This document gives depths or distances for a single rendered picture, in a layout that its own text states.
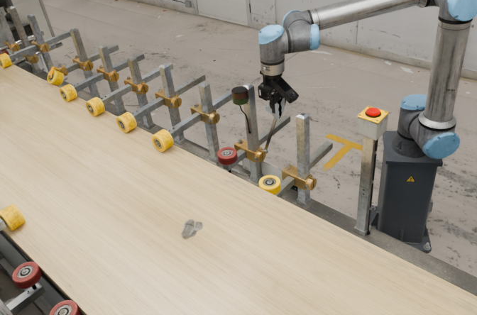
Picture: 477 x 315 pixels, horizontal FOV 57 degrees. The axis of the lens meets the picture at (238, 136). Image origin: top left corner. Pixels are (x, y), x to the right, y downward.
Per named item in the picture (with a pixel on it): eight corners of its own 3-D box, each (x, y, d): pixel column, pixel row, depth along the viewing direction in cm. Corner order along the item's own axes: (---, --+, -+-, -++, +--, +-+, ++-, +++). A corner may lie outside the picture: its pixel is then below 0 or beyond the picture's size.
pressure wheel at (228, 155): (229, 164, 189) (226, 143, 182) (243, 172, 184) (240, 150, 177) (216, 174, 184) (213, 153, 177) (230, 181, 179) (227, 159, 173)
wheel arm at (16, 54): (73, 33, 300) (72, 28, 298) (76, 34, 298) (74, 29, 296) (3, 62, 272) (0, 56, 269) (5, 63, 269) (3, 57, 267)
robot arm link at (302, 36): (314, 17, 163) (281, 22, 162) (323, 28, 153) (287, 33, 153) (314, 41, 168) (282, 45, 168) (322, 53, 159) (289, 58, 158)
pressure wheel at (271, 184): (259, 198, 170) (257, 175, 164) (279, 194, 171) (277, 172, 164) (262, 212, 164) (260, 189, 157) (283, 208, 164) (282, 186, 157)
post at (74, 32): (99, 101, 269) (74, 26, 242) (101, 103, 267) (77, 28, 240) (94, 103, 267) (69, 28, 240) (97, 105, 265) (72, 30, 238)
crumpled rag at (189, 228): (190, 216, 151) (189, 212, 149) (206, 224, 147) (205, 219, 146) (174, 234, 145) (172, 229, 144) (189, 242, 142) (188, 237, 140)
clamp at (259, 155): (242, 147, 194) (241, 138, 191) (266, 158, 186) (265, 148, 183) (233, 154, 191) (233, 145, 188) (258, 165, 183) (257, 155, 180)
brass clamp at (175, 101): (165, 96, 217) (162, 88, 214) (183, 104, 210) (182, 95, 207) (155, 102, 214) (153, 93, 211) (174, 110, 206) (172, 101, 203)
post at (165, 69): (182, 146, 228) (164, 62, 200) (187, 148, 226) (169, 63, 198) (177, 149, 226) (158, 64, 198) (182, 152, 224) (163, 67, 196)
